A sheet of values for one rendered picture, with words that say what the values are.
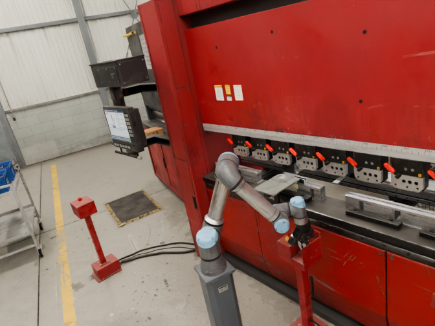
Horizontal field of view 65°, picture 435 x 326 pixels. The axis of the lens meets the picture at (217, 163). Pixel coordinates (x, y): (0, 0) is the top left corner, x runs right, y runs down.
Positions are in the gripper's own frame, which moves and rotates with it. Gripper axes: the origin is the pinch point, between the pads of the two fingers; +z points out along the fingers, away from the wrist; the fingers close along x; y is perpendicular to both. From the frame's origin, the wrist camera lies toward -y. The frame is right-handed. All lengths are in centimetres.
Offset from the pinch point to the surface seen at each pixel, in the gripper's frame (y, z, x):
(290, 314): 2, 74, 29
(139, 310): -80, 67, 120
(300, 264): -6.6, 2.7, -2.8
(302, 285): -3.2, 25.1, 3.0
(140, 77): -8, -106, 135
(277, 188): 16.0, -25.6, 31.1
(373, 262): 23.1, 9.0, -28.1
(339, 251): 21.3, 10.5, -7.4
